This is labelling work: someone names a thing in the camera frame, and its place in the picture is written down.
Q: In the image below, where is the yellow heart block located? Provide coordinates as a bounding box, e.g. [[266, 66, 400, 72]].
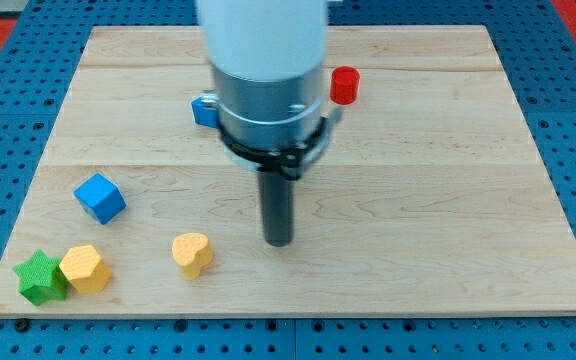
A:
[[172, 233, 214, 281]]

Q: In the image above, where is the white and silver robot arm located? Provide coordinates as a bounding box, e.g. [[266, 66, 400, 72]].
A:
[[196, 0, 340, 180]]

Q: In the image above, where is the wooden board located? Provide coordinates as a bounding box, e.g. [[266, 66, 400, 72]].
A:
[[0, 26, 576, 319]]

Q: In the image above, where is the red cylinder block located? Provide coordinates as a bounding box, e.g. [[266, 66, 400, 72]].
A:
[[330, 66, 361, 105]]

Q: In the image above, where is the yellow hexagon block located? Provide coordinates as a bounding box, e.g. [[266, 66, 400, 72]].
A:
[[59, 245, 112, 294]]

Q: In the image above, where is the blue block behind arm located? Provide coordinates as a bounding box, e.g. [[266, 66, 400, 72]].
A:
[[191, 97, 219, 128]]

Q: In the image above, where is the green star block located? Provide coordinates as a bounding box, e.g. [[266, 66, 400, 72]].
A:
[[13, 250, 68, 306]]

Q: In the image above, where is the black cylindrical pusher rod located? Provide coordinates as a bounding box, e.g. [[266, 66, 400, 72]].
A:
[[257, 172, 294, 247]]

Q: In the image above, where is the blue cube block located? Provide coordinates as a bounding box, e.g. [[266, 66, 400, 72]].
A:
[[74, 173, 126, 225]]

